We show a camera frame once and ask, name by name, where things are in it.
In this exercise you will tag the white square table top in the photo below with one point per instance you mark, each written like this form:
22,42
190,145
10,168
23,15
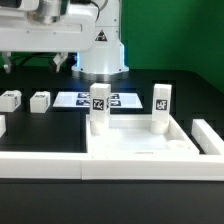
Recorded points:
131,135

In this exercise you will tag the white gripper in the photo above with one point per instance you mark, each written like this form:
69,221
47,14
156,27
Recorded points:
74,32

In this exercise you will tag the white sheet with tags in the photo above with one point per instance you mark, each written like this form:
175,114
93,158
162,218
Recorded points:
82,100

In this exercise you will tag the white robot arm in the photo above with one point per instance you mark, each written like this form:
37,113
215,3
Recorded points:
105,59

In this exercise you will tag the white L-shaped obstacle fence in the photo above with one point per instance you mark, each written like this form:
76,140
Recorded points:
115,156

